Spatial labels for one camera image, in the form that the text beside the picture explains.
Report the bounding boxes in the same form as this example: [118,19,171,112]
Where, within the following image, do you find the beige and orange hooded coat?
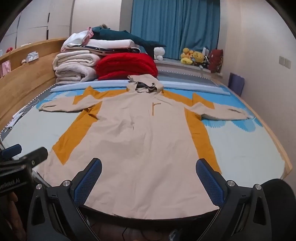
[39,75,249,219]

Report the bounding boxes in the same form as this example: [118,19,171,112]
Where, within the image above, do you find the person's left hand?
[1,192,26,240]

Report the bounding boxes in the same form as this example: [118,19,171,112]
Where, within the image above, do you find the blue patterned bed sheet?
[1,83,290,187]

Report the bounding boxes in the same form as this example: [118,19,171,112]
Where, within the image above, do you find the wooden headboard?
[0,38,66,129]

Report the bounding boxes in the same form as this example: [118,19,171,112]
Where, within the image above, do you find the cream folded blanket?
[52,50,101,85]

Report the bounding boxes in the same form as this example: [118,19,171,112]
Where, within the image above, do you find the light blue foam strip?
[50,80,230,96]

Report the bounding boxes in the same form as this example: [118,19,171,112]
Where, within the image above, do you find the grey mattress cover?
[158,70,218,87]

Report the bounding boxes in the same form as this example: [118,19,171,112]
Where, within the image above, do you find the red folded blanket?
[95,53,158,80]

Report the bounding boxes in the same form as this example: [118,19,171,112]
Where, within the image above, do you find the dark red cushion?
[208,49,224,73]

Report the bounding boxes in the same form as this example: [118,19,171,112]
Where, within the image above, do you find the yellow plush toys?
[180,48,205,66]

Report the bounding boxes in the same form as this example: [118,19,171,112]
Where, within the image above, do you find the white folded quilt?
[61,31,141,56]

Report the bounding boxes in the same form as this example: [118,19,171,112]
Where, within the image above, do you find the white plush toy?
[154,47,165,61]

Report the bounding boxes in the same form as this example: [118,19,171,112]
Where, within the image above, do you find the teal shark plush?
[92,26,165,55]

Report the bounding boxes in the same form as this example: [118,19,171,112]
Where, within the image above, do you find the blue curtain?
[131,0,220,59]

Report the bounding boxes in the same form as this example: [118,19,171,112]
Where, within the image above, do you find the wall light switch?
[279,56,292,69]

